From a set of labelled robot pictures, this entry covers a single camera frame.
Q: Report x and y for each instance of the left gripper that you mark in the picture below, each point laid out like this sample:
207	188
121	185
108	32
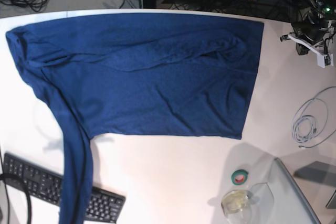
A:
310	32

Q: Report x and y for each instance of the dark blue t-shirt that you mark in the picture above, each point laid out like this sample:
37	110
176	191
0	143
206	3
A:
136	74

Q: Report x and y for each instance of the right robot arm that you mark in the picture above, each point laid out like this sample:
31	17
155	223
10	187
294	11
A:
15	204

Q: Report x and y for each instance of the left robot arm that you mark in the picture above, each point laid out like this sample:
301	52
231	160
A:
319	10

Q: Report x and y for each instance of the green tape roll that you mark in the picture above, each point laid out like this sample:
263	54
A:
239	177

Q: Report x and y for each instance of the clear tape dispenser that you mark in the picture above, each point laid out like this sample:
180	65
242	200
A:
236	207

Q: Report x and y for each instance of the black computer keyboard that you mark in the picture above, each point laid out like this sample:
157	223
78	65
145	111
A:
104	206

